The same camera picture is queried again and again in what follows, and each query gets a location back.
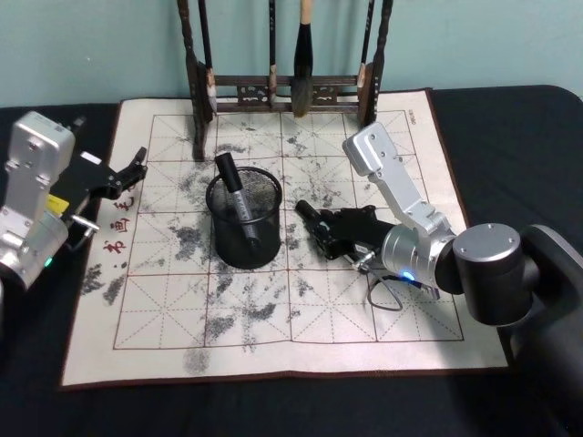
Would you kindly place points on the black and grey marker pen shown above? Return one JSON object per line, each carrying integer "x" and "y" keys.
{"x": 231, "y": 177}

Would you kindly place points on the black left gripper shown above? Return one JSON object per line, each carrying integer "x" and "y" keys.
{"x": 86, "y": 175}

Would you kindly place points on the silver and black right robot arm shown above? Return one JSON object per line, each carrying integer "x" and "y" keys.
{"x": 492, "y": 268}

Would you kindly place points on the dark wooden brush rack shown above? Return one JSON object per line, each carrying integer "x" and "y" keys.
{"x": 198, "y": 91}

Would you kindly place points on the black mesh pen cup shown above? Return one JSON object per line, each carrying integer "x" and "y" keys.
{"x": 246, "y": 246}

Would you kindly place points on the black table cloth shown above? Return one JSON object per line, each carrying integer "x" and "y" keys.
{"x": 510, "y": 150}

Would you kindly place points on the ink-stained gridded calligraphy mat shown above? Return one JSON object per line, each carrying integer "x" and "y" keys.
{"x": 319, "y": 318}

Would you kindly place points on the large thick calligraphy brush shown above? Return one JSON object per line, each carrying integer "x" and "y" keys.
{"x": 303, "y": 68}

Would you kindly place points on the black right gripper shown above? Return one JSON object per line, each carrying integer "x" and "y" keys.
{"x": 360, "y": 232}

